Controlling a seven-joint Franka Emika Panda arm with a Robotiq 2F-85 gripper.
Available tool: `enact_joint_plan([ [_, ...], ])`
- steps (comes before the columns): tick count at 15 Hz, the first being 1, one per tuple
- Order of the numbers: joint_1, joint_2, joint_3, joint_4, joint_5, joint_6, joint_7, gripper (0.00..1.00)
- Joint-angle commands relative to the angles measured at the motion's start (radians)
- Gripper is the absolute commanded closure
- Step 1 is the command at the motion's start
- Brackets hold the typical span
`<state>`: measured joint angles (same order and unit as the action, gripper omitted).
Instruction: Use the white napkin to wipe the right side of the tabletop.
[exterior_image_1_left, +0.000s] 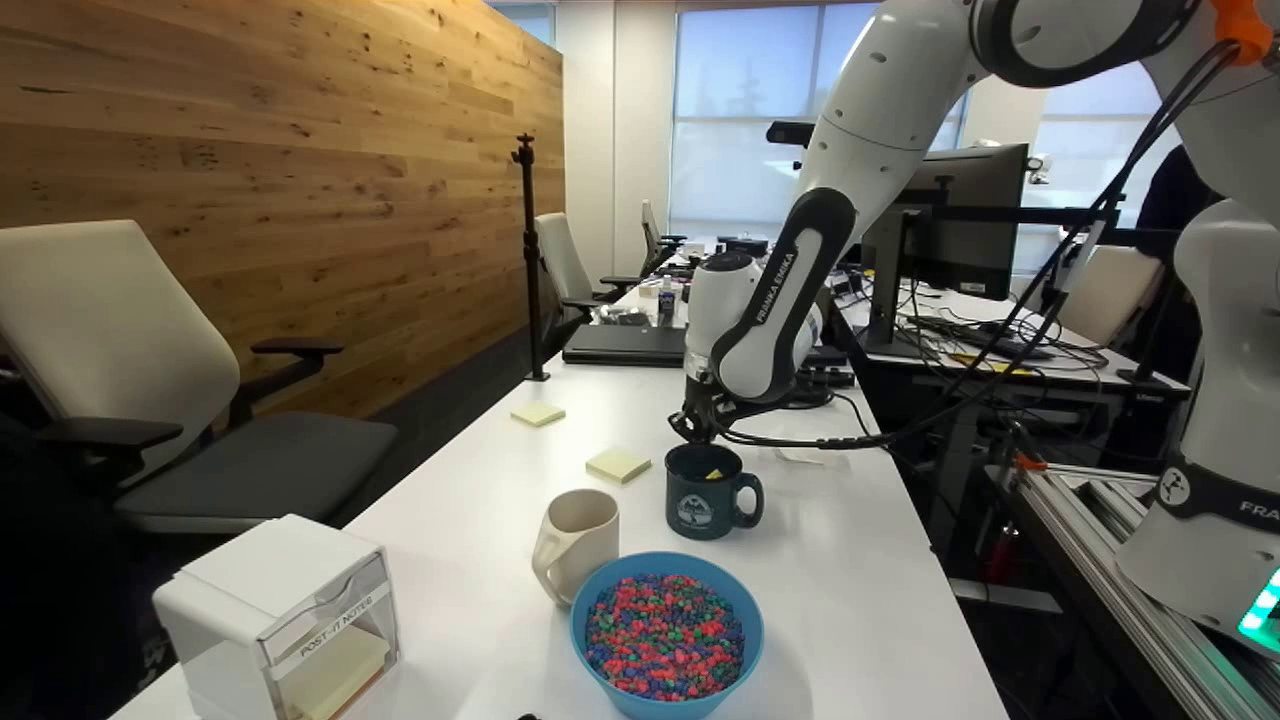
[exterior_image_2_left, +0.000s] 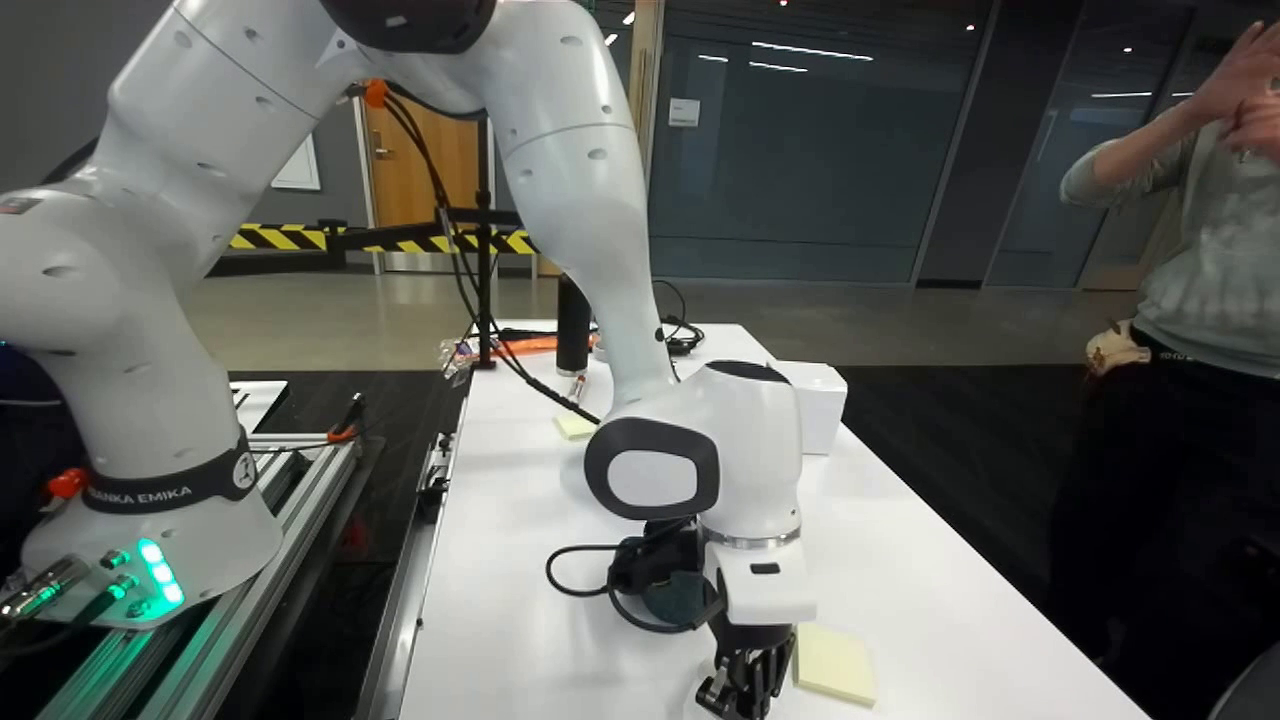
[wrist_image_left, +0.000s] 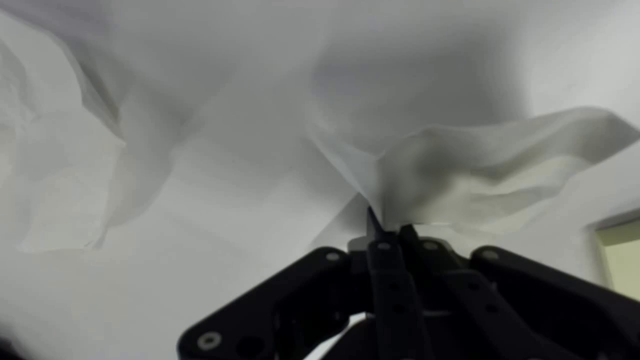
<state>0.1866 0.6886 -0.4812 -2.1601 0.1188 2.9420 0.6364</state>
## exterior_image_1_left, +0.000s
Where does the dark green mug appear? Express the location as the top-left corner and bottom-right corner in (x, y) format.
(665, 443), (765, 542)

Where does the black laptop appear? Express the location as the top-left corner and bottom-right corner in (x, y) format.
(561, 322), (688, 369)

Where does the beige mug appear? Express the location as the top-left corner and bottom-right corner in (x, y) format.
(531, 489), (621, 609)

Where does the blue bowl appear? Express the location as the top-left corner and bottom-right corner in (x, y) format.
(569, 551), (766, 720)

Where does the row of white office chairs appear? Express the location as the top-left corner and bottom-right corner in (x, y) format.
(534, 199), (691, 331)

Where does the heap of coloured beads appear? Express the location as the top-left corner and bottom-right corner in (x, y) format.
(585, 573), (746, 702)

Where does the black keyboard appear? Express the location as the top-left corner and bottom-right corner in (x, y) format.
(905, 314), (1056, 363)

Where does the window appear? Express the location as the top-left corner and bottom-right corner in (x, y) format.
(668, 0), (968, 241)
(1014, 62), (1183, 275)
(488, 0), (557, 47)

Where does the monitor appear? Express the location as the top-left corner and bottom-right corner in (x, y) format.
(860, 144), (1031, 353)

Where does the beige office chair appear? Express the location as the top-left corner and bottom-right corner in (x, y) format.
(1056, 244), (1167, 349)

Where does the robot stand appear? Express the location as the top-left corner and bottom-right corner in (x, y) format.
(985, 462), (1280, 720)

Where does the white sticky note dispenser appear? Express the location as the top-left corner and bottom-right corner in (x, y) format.
(152, 514), (402, 720)

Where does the white and grey office chair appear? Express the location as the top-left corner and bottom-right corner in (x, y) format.
(0, 219), (399, 536)

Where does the camera on mount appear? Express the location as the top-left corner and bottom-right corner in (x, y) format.
(765, 120), (817, 173)

